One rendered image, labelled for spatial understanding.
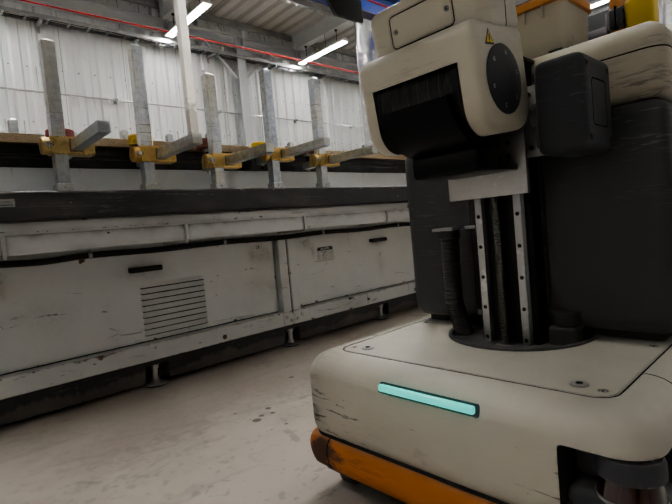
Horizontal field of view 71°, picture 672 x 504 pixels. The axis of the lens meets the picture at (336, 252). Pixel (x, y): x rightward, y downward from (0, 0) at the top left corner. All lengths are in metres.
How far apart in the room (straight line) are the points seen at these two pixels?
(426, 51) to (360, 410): 0.61
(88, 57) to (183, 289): 7.94
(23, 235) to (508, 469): 1.33
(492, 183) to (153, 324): 1.38
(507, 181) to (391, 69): 0.29
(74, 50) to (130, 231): 8.11
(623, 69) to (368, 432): 0.75
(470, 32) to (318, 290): 1.76
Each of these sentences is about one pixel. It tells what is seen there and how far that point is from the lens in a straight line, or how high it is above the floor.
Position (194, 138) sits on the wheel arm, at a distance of 1.45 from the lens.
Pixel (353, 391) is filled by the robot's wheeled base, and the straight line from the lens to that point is 0.89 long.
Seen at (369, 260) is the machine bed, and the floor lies 0.33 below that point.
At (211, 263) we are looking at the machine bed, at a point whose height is 0.43.
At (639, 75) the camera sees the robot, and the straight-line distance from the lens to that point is 0.95.
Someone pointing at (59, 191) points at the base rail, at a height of 0.70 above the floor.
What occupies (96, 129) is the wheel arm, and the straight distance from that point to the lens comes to 1.36.
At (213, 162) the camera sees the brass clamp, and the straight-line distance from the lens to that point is 1.76.
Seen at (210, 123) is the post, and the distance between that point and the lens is 1.79.
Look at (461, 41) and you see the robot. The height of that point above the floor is 0.77.
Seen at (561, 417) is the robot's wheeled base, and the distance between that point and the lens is 0.69.
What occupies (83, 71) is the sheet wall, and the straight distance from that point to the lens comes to 9.54.
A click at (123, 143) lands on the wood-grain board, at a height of 0.89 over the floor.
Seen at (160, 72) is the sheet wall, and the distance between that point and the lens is 10.04.
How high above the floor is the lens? 0.53
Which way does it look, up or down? 3 degrees down
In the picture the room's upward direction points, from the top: 5 degrees counter-clockwise
